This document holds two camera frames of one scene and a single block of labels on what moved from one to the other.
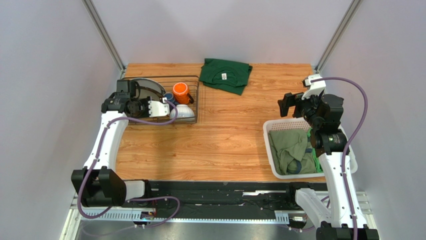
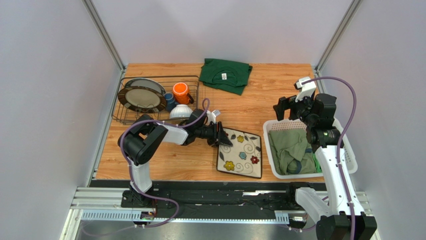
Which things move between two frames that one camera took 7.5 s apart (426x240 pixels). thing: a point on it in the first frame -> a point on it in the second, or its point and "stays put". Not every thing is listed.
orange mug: x=180 y=92 stays put
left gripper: x=145 y=101 -> x=219 y=137
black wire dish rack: x=181 y=92 stays put
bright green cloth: x=318 y=167 stays put
